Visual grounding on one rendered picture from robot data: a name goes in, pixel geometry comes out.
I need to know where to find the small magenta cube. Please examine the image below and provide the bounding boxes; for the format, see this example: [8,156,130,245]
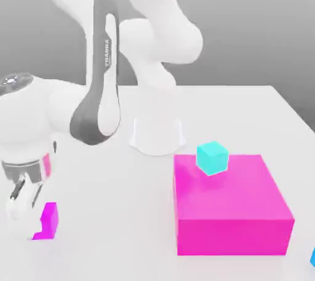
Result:
[31,202,60,240]

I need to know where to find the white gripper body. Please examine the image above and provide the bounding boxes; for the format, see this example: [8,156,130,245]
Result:
[5,174,47,224]

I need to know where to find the large magenta box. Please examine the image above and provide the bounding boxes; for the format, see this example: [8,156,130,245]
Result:
[173,154,295,256]

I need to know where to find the small cyan cube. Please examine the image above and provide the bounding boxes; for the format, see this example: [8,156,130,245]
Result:
[196,141,230,177]

